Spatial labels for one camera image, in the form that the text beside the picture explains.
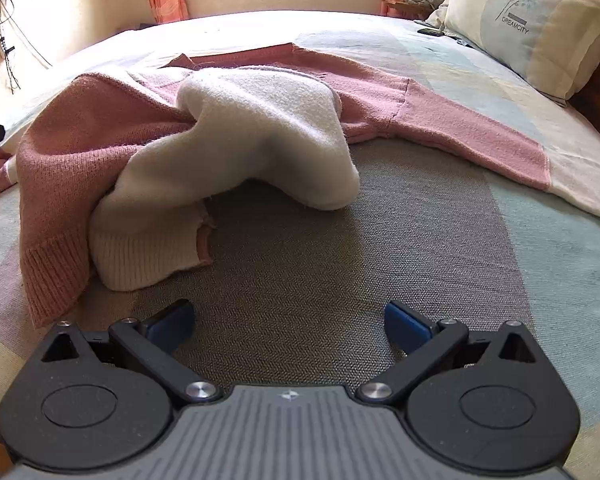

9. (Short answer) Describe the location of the pastel patchwork pillow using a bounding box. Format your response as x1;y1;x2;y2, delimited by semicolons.
445;0;600;100

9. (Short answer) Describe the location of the pastel patchwork bed sheet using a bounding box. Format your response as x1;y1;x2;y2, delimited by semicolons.
0;11;600;479

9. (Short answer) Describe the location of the white power strip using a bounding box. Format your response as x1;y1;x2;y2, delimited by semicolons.
0;32;14;60

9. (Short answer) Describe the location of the wooden nightstand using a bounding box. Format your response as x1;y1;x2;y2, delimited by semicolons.
386;0;436;20

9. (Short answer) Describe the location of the small dark remote on bed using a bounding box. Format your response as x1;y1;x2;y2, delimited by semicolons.
417;27;444;37

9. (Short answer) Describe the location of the pink and white knit sweater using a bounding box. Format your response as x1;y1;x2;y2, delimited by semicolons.
0;43;600;330

